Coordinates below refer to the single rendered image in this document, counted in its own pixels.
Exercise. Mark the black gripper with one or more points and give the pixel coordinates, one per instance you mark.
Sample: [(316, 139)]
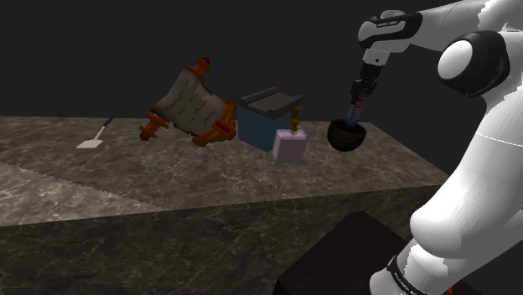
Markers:
[(366, 83)]

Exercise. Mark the blue box with dark lid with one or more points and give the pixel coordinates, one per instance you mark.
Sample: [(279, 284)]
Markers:
[(255, 130)]

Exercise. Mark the pink bottle with gold cap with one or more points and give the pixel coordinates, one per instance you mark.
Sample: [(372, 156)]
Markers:
[(289, 147)]

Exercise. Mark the parchment scroll with orange rollers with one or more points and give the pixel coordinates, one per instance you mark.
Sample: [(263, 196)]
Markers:
[(192, 104)]

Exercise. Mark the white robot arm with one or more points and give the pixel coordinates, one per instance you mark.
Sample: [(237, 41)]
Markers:
[(470, 204)]

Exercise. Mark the dark brown bowl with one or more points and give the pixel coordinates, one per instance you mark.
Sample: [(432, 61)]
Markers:
[(345, 139)]

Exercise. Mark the dark robot stand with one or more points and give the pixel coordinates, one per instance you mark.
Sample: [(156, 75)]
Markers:
[(347, 257)]

